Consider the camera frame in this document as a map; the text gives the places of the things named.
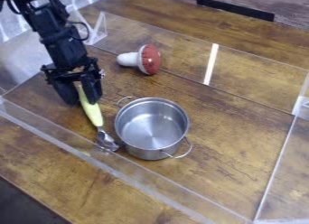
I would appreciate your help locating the red white toy mushroom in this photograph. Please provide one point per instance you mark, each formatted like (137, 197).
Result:
(147, 59)

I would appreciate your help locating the black bar on table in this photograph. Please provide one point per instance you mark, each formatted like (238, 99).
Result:
(238, 9)

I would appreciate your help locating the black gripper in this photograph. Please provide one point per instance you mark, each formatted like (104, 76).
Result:
(72, 66)

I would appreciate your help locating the small steel pot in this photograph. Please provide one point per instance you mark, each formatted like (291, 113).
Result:
(152, 126)

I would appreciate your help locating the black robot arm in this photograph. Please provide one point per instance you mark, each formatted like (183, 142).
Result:
(46, 16)

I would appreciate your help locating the green handled metal spoon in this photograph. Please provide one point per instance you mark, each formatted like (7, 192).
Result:
(94, 113)

